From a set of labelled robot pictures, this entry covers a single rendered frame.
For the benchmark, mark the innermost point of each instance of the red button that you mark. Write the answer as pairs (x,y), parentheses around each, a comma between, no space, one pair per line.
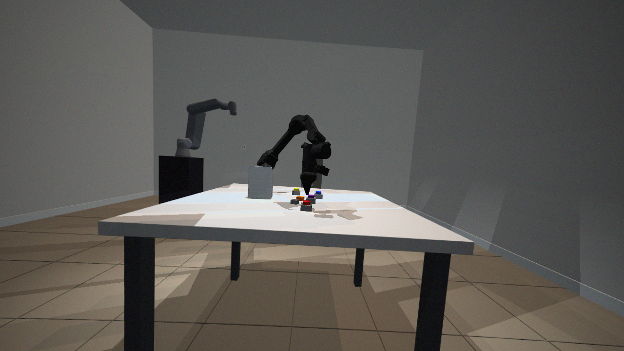
(306,205)

